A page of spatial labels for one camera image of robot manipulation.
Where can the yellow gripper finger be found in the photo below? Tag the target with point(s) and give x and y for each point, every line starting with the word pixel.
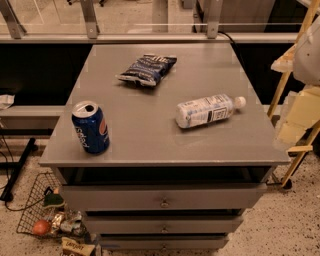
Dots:
pixel 299 112

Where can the clear plastic water bottle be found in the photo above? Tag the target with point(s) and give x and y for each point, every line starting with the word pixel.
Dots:
pixel 207 110

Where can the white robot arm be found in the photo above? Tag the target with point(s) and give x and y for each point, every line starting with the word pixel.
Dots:
pixel 303 59

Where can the blue chip bag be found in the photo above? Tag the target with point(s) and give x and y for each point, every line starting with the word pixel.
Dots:
pixel 148 70

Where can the yellow snack bag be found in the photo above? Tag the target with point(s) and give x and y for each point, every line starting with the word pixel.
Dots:
pixel 71 247

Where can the grey drawer cabinet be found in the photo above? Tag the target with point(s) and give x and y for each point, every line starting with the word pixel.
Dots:
pixel 209 175

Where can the top drawer knob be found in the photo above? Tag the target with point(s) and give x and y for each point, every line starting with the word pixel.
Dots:
pixel 164 204

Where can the drawer knob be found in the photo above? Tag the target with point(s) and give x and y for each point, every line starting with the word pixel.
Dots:
pixel 164 204
pixel 164 230

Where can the middle drawer knob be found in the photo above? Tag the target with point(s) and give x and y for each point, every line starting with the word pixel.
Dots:
pixel 164 230

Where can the blue Pepsi can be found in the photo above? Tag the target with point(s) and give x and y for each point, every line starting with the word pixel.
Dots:
pixel 90 126

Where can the crumpled silver wrapper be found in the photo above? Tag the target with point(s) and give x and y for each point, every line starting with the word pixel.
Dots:
pixel 67 223

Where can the green sponge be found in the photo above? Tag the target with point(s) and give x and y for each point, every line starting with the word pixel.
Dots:
pixel 53 200

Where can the black metal stand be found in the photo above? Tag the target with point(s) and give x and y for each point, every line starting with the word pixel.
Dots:
pixel 16 167

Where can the orange fruit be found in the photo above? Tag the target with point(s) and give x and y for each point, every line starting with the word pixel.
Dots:
pixel 41 227

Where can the black wire basket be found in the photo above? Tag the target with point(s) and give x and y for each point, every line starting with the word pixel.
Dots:
pixel 45 183

